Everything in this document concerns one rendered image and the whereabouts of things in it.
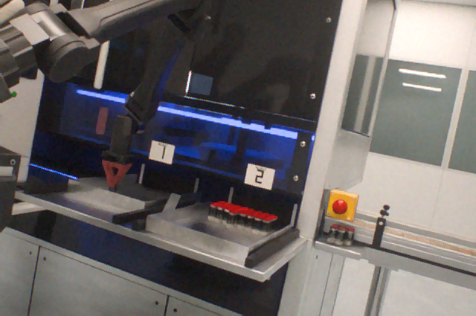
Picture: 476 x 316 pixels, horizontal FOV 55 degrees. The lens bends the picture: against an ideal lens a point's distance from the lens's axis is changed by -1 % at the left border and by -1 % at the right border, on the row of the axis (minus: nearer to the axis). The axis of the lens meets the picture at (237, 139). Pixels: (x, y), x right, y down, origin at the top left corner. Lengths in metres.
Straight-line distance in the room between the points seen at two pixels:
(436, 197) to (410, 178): 0.36
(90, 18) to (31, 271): 1.27
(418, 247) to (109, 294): 1.00
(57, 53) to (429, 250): 1.11
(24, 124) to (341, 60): 1.07
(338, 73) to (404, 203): 4.68
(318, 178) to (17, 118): 1.01
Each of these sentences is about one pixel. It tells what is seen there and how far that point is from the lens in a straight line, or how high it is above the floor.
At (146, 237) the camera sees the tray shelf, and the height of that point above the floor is 0.87.
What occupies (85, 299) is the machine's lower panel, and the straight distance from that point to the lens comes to 1.78.
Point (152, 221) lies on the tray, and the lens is 1.12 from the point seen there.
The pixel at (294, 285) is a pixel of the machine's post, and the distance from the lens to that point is 1.41.
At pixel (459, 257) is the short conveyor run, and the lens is 1.45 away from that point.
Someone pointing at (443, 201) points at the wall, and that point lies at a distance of 5.95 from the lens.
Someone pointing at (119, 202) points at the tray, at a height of 0.89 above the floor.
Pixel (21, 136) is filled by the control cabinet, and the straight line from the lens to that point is 1.74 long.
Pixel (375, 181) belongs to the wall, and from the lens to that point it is 5.95.
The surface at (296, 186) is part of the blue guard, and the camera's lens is 1.36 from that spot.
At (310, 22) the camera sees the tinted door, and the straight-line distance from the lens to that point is 1.40.
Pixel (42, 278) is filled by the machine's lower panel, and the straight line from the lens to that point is 1.89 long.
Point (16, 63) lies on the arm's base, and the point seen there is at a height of 1.20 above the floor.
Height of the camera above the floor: 1.19
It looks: 3 degrees down
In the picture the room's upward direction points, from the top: 11 degrees clockwise
